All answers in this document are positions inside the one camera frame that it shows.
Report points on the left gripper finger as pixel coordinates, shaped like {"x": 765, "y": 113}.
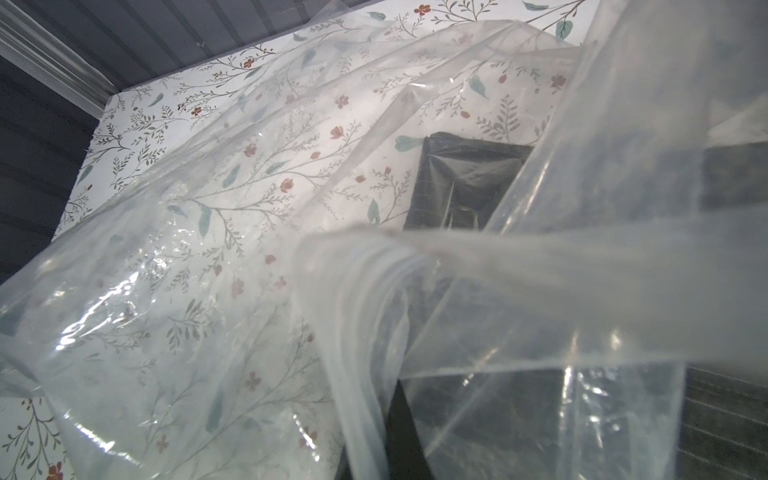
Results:
{"x": 404, "y": 452}

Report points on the clear plastic vacuum bag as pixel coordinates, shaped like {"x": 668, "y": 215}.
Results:
{"x": 245, "y": 308}

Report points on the dark grey folded shirt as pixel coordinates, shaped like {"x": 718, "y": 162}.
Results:
{"x": 460, "y": 182}

